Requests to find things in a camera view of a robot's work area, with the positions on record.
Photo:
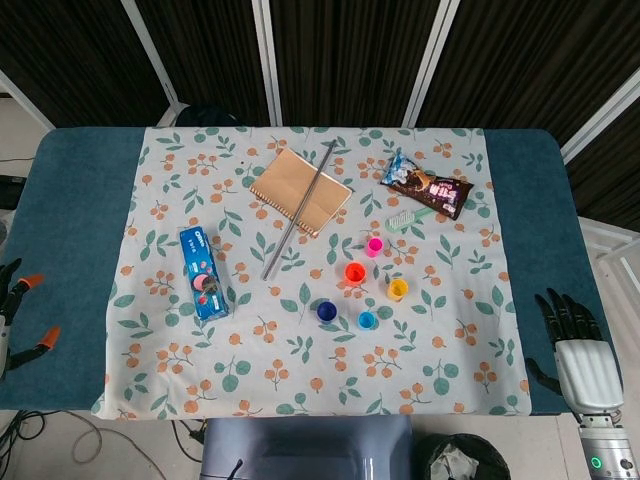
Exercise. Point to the yellow plastic cup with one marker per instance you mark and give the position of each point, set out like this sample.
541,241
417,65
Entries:
398,290

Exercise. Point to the light blue plastic cup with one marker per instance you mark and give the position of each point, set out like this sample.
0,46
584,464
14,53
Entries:
366,320

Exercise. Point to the white metal rack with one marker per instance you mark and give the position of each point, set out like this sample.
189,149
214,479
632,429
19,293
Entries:
612,255

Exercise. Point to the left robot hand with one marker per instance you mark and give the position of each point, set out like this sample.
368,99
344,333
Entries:
12,300

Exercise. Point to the orange plastic cup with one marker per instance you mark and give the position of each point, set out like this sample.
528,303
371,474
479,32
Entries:
355,273

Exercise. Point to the brown spiral notebook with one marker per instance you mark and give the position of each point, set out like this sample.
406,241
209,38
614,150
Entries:
285,185

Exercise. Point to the blue Oreo cookie box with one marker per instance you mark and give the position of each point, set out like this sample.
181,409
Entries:
202,275

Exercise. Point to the dark folding screen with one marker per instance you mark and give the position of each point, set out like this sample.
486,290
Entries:
350,55

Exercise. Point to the metal straw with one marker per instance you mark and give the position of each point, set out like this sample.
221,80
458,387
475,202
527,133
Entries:
300,210

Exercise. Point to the blue-grey robot torso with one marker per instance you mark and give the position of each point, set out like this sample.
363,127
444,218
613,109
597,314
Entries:
305,447

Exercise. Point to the light green comb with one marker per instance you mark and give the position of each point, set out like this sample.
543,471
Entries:
402,219

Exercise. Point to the black device box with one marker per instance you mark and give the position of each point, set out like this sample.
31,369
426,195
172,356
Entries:
9,192

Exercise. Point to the black bag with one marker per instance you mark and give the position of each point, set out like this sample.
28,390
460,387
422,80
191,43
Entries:
207,116

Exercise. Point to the dark blue plastic cup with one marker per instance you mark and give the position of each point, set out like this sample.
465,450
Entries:
326,312

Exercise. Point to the brown chocolate snack packet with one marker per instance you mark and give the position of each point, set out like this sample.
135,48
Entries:
430,187

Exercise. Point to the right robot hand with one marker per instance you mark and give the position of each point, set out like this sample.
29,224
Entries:
590,372

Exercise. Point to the floral tablecloth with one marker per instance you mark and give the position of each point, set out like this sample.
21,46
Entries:
300,360

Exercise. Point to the pink plastic cup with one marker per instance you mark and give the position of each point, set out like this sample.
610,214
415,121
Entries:
374,247

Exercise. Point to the black-lined trash bin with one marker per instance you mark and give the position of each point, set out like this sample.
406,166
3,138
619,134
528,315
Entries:
460,457

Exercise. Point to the teal table cover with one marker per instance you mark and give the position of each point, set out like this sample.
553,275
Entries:
65,210

